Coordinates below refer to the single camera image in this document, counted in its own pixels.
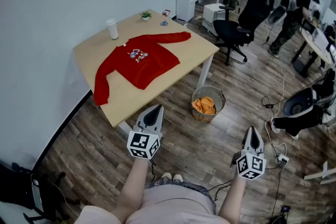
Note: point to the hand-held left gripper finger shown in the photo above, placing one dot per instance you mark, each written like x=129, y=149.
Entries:
x=160, y=123
x=143, y=119

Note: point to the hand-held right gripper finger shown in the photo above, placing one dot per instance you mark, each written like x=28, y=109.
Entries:
x=260, y=147
x=245, y=145

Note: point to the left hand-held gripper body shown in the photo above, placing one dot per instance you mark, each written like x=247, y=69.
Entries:
x=143, y=143

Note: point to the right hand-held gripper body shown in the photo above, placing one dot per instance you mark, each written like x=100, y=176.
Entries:
x=250, y=165

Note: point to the red sweatshirt with print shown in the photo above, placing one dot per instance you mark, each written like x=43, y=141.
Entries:
x=147, y=65

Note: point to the person's left forearm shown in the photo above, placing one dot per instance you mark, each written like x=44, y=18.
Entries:
x=131, y=186

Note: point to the person's right forearm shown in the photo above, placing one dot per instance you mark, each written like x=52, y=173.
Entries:
x=232, y=199

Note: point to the white table leg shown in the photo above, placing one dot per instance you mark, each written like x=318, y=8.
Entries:
x=126, y=128
x=205, y=70

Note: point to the white power strip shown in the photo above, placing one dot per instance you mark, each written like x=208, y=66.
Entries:
x=282, y=159

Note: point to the person's left shoe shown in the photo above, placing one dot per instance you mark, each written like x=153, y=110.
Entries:
x=166, y=177

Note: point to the person's shoe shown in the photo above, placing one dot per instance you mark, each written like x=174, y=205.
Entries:
x=177, y=177
x=166, y=177

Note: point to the orange cloth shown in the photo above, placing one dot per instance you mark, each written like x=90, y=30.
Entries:
x=203, y=106

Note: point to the person's right shoe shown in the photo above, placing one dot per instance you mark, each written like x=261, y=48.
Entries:
x=177, y=177

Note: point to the person's pink top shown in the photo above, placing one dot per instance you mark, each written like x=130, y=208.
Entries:
x=170, y=207

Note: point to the white lidded cup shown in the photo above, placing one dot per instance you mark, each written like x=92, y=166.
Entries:
x=113, y=30

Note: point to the small potted green plant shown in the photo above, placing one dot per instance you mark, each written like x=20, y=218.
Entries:
x=146, y=15

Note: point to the clear spray bottle red trigger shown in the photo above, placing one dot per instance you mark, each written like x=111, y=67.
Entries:
x=166, y=11

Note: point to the round light wooden table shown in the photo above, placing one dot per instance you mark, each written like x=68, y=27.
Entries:
x=315, y=47

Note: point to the black high-back office chair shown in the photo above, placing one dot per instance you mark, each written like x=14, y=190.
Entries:
x=233, y=31

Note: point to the silver laptop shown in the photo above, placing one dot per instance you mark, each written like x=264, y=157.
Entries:
x=36, y=196

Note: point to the white drawer cabinet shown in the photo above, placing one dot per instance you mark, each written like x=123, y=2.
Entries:
x=212, y=13

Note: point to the white water dispenser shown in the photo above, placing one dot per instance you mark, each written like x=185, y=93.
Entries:
x=185, y=0

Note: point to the black low swivel chair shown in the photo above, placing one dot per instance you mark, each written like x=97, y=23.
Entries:
x=18, y=191

